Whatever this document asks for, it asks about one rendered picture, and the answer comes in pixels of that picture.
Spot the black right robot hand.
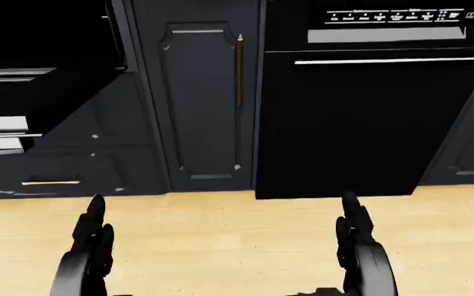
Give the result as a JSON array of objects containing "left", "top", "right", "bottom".
[{"left": 335, "top": 190, "right": 398, "bottom": 296}]

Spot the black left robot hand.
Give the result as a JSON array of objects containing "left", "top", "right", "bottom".
[{"left": 49, "top": 194, "right": 115, "bottom": 296}]

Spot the black open oven door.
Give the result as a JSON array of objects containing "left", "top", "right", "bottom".
[{"left": 0, "top": 67, "right": 106, "bottom": 159}]

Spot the black oven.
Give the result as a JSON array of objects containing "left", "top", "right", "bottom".
[{"left": 0, "top": 0, "right": 129, "bottom": 74}]

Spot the dark cabinet drawer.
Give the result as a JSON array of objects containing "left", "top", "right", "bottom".
[{"left": 0, "top": 146, "right": 168, "bottom": 200}]

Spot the black dishwasher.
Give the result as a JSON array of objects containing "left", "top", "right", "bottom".
[{"left": 254, "top": 0, "right": 474, "bottom": 201}]

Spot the dark narrow cabinet door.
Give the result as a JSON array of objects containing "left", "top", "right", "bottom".
[{"left": 132, "top": 0, "right": 263, "bottom": 192}]

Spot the brass drawer handle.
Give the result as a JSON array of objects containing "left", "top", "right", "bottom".
[{"left": 21, "top": 178, "right": 81, "bottom": 187}]

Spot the silver dishwasher handle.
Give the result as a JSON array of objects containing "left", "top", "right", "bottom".
[{"left": 294, "top": 56, "right": 474, "bottom": 67}]

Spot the brass vertical cabinet handle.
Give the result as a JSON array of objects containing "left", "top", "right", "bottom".
[{"left": 235, "top": 34, "right": 245, "bottom": 109}]

